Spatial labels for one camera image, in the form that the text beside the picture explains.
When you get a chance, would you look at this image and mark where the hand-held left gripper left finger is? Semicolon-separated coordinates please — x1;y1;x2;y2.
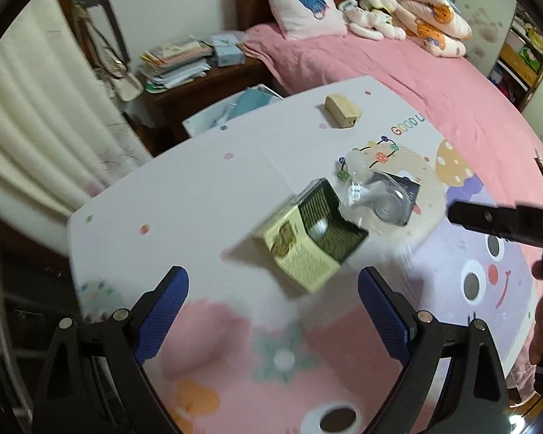
31;264;190;434

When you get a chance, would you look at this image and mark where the cream handbag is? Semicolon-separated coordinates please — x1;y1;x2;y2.
93;4;144;102

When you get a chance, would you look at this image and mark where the stack of papers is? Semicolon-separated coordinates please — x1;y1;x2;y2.
139;37;214;94

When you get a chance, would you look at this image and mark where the clear plastic wrapper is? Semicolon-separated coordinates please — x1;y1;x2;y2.
338;162;422;237

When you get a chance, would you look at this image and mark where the dark wooden nightstand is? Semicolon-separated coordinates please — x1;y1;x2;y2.
140;54;281;157

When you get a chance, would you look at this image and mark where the white plush toy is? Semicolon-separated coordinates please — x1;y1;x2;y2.
338;0;407;41

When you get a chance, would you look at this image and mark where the orange print folded quilt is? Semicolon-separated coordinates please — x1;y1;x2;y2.
388;0;473;58

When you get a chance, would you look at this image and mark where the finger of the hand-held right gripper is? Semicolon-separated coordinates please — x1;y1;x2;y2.
447;201;517;239

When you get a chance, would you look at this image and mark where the light blue tissue box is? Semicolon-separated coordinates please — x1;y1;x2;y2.
209;33;247;67

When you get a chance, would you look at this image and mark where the cream curtain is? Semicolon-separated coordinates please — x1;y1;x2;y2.
0;0;157;220

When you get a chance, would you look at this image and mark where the pink white printed pillow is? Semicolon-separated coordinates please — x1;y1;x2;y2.
258;0;348;41

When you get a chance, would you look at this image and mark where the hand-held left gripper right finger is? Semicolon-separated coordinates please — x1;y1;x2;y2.
358;266;512;434

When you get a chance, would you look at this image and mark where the small tan box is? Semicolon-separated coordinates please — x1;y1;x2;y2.
323;93;363;129

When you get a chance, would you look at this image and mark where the wooden coat rack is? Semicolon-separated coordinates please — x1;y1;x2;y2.
56;0;133;71

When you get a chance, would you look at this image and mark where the white blue open box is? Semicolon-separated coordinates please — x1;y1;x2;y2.
182;84;284;139

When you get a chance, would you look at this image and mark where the pink bedsheet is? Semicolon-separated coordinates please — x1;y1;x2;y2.
243;22;543;218

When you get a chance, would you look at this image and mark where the wooden storage shelf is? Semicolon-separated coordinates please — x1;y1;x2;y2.
491;4;543;111

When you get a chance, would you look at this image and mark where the green yellow cardboard box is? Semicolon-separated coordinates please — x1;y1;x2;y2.
252;178;370;294

